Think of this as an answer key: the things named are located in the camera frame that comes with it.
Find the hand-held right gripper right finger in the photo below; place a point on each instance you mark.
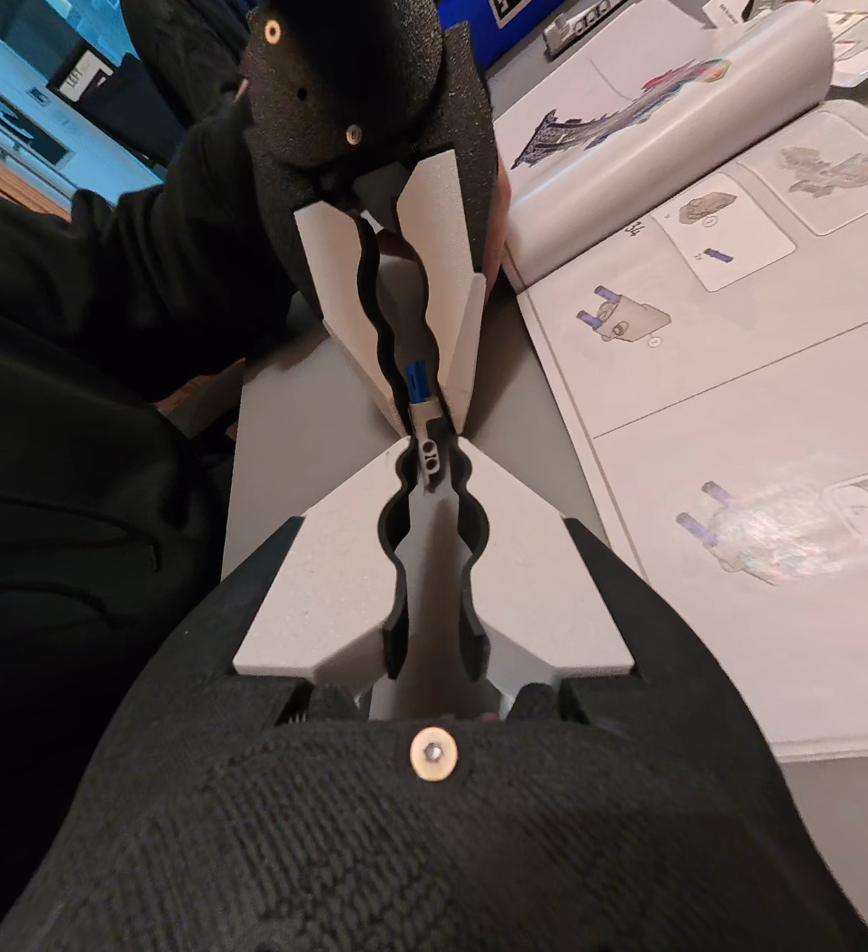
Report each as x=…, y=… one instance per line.
x=545, y=595

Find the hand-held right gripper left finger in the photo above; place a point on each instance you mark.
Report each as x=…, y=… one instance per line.
x=307, y=595

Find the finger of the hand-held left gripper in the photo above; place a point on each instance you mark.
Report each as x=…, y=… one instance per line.
x=337, y=282
x=445, y=253

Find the small toy brick piece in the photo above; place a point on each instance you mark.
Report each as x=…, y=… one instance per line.
x=426, y=446

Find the person's left forearm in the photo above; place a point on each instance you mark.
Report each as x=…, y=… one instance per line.
x=196, y=245

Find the person's left hand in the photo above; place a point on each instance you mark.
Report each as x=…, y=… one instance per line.
x=501, y=223

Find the blue storage bin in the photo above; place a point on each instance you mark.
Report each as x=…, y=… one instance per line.
x=471, y=18

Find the grey toy beam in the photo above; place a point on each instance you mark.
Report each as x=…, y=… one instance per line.
x=579, y=26

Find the open instruction booklet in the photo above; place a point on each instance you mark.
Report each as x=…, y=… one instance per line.
x=702, y=416

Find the person's black clothing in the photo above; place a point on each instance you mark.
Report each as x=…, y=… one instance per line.
x=54, y=558

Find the white paper sheet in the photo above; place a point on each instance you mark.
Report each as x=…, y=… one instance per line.
x=865, y=52

